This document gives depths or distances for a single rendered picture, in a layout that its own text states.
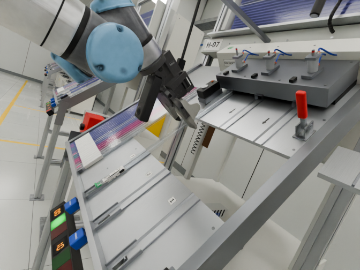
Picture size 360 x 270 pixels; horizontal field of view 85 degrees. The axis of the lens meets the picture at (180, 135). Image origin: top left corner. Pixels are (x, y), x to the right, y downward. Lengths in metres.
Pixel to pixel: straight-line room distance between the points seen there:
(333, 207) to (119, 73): 0.61
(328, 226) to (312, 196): 1.52
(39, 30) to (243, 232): 0.38
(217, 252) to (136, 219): 0.17
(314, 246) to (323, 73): 0.45
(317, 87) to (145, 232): 0.46
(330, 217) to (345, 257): 1.53
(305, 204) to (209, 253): 1.93
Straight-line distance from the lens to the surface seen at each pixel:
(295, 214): 2.26
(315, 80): 0.55
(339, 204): 0.67
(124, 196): 0.48
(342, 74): 0.56
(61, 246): 0.53
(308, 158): 0.43
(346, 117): 0.52
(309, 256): 0.72
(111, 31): 0.28
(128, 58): 0.29
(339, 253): 2.21
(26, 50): 8.96
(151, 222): 0.40
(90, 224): 0.46
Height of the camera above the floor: 1.01
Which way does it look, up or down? 8 degrees down
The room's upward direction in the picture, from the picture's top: 21 degrees clockwise
